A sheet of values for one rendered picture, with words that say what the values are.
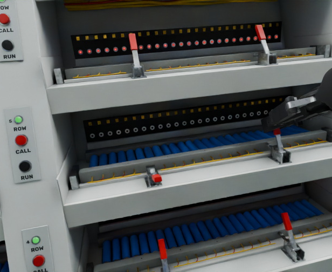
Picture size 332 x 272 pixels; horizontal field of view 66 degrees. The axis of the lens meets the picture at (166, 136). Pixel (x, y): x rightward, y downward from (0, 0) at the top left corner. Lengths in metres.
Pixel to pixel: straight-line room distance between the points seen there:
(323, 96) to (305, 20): 0.40
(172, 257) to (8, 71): 0.46
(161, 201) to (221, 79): 0.25
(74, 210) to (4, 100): 0.21
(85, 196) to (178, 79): 0.27
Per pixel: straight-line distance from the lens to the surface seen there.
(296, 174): 0.58
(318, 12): 0.75
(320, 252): 0.66
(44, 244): 0.50
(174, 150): 0.57
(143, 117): 0.61
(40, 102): 0.47
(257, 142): 0.60
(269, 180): 0.55
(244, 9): 0.82
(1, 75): 0.50
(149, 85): 0.47
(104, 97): 0.47
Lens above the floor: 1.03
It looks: level
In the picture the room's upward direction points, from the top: 8 degrees counter-clockwise
